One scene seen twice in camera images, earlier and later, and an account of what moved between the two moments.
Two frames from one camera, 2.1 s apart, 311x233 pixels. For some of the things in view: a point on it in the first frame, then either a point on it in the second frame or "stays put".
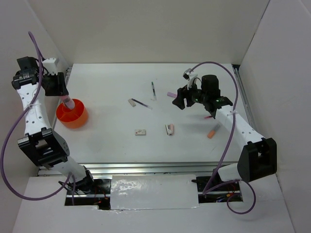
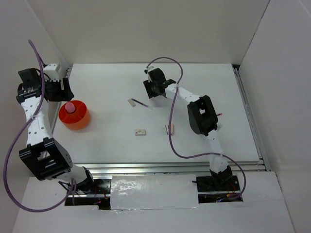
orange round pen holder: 76,117 stays put
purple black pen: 142,104 stays put
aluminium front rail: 146,168 stays put
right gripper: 182,92 -> 150,93
